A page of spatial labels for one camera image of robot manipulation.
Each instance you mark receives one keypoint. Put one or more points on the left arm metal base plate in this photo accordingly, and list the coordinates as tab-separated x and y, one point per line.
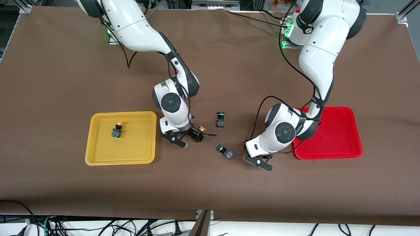
287	46

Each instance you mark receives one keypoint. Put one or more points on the yellow plastic tray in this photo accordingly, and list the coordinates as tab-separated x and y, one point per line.
131	150

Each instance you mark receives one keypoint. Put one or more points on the black power plug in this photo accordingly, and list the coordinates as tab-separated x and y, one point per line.
178	229

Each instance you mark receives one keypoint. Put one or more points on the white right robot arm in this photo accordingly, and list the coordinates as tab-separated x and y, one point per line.
137	29

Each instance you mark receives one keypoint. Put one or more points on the grey equipment box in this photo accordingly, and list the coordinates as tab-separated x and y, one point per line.
215	4

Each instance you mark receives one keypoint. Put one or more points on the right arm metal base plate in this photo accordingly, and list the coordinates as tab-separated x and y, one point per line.
113	41

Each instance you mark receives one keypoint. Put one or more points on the red plastic tray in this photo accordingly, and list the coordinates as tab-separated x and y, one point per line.
341	137

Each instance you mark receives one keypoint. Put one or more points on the brown table cover mat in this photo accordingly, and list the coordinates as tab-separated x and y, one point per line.
210	190

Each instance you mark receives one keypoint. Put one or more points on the dark table support beam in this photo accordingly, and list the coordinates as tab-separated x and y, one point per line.
201	226

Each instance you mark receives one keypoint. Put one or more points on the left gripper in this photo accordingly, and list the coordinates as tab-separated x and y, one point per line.
245	144

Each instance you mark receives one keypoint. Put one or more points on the yellow push button switch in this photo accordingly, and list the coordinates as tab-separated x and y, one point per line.
116	132
202	128

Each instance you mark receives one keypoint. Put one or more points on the white metal bracket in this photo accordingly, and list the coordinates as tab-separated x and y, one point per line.
198	213

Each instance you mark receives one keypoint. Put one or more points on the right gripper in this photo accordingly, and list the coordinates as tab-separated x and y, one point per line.
191	132

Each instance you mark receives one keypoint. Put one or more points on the aluminium frame profile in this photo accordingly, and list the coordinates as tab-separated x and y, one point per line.
25	8
402	15

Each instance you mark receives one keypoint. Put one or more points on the green push button switch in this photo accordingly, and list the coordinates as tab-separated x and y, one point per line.
220	123
228	154

